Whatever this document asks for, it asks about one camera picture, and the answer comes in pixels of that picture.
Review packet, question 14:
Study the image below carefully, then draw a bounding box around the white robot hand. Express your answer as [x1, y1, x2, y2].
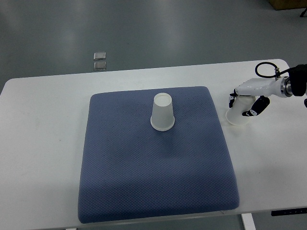
[228, 78, 281, 116]

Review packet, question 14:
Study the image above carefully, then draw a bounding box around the white paper cup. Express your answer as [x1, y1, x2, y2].
[225, 95, 256, 126]
[150, 92, 175, 131]

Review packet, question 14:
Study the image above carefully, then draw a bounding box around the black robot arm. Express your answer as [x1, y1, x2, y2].
[229, 62, 307, 117]

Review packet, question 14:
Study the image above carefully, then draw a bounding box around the white paper cup on mat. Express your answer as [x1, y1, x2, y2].
[150, 92, 175, 131]

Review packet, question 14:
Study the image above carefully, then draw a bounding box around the brown cardboard box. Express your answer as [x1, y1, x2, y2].
[268, 0, 307, 10]

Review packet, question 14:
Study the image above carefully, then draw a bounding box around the black tripod leg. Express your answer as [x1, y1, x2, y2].
[300, 8, 307, 17]

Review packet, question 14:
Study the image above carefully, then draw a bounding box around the black desk control panel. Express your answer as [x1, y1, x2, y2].
[271, 208, 307, 217]

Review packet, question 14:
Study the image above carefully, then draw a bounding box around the white table leg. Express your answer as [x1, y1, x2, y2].
[241, 213, 256, 230]

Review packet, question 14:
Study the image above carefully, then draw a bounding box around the blue fabric cushion mat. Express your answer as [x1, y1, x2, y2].
[78, 86, 239, 223]

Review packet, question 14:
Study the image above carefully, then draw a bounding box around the lower metal floor plate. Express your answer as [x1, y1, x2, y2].
[94, 61, 106, 71]

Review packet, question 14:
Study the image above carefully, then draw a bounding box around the metal floor plate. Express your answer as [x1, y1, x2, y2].
[94, 51, 106, 60]
[94, 61, 106, 71]

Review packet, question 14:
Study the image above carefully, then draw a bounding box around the upper metal floor plate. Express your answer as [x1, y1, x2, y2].
[94, 51, 106, 60]

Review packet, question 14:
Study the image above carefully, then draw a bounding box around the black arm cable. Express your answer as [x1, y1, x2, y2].
[255, 62, 295, 79]

